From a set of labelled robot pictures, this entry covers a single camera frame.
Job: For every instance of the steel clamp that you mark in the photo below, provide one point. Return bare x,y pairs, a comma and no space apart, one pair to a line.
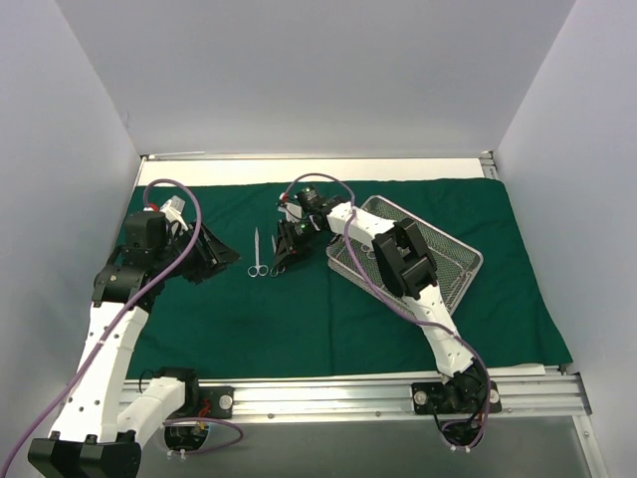
368,252

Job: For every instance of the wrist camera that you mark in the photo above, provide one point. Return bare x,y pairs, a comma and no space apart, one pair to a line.
310,199
145,230

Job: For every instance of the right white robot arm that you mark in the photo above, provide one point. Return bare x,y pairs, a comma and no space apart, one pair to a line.
393,258

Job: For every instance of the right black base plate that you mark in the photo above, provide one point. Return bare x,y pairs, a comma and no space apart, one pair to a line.
457,396

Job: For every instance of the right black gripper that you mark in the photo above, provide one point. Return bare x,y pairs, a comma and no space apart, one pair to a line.
294,237

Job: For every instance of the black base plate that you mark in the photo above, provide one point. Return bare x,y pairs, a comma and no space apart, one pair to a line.
214,402
457,396

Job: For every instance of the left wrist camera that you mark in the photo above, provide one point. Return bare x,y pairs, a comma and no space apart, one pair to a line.
145,230

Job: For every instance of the steel forceps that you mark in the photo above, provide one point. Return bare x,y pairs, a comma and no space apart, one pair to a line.
257,269

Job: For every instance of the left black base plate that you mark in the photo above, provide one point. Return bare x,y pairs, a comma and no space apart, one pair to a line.
214,402

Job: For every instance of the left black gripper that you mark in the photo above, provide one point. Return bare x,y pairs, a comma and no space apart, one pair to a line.
203,251

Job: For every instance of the steel surgical scissors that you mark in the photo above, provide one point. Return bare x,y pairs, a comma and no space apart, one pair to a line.
277,268

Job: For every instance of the green surgical drape cloth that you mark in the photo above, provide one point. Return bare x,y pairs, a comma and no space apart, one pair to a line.
312,322

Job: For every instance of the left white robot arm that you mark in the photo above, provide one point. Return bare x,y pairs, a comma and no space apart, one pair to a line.
92,437

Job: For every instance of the aluminium front rail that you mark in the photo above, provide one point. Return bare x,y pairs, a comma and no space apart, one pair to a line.
524,392

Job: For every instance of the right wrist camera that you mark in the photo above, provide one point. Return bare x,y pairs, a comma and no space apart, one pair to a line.
310,199

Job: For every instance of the wire mesh instrument tray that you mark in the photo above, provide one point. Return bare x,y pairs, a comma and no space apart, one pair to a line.
457,262

